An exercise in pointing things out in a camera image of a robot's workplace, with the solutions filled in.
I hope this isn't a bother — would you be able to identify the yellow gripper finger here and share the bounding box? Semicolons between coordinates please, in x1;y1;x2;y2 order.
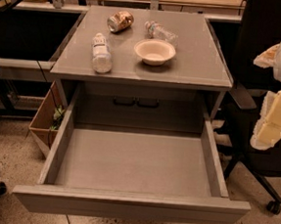
250;90;281;151
253;44;279;68

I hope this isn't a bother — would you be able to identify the white plastic bottle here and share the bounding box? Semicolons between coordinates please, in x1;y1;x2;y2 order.
91;32;113;73

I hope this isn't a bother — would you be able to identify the grey drawer cabinet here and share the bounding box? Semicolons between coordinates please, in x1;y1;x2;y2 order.
52;6;232;137

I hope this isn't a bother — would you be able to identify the clear crumpled plastic bottle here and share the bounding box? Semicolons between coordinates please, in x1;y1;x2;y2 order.
145;21;177;47

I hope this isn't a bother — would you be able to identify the open grey top drawer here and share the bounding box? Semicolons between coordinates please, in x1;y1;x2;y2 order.
14;87;250;224

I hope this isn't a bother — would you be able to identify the black office chair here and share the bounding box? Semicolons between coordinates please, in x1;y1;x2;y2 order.
209;0;281;216

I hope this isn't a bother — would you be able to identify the white paper bowl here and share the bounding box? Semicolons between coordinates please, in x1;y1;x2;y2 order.
134;38;176;67

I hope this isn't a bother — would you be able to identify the crushed metal can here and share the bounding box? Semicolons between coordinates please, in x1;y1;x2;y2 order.
107;11;134;33

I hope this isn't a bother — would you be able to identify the green item in box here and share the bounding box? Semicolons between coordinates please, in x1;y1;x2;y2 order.
50;106;65;130

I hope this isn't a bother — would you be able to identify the cardboard box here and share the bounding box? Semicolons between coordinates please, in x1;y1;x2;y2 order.
29;82;62;149

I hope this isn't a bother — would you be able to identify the grey side table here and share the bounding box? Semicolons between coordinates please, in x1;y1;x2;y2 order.
0;58;55;82

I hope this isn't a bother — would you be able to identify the left black cabinet handle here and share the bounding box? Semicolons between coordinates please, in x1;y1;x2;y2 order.
113;96;136;107

